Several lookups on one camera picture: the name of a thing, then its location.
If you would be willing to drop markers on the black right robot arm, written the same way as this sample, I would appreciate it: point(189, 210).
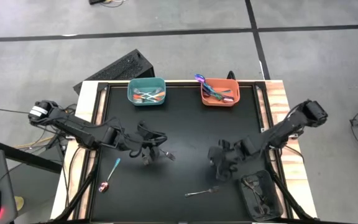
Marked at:
point(291, 124)

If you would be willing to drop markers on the black computer tower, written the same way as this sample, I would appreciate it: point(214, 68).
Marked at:
point(120, 68)

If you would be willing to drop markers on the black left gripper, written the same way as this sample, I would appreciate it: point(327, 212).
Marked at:
point(149, 140)

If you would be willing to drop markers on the black power strip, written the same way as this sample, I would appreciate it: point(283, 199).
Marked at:
point(95, 1)

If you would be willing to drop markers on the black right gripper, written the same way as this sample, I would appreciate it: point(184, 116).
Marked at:
point(228, 154)

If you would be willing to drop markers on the yellow disc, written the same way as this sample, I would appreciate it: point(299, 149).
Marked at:
point(20, 203)

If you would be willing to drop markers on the black plastic bin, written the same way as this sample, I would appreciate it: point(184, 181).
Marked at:
point(272, 193)

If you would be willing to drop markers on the orange plastic bin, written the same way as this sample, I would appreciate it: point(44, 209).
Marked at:
point(221, 104)

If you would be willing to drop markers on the black desk leg bar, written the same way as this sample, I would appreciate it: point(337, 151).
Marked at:
point(26, 156)

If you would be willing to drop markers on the small black mount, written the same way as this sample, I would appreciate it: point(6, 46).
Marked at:
point(231, 76)

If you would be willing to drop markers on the black table mat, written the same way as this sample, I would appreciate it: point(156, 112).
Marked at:
point(182, 133)

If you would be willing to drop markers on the silver fork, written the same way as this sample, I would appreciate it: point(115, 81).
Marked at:
point(157, 91)

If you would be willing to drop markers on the teal plastic bin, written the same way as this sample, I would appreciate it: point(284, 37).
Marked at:
point(146, 103)

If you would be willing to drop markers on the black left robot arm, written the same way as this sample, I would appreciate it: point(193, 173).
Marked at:
point(73, 127)

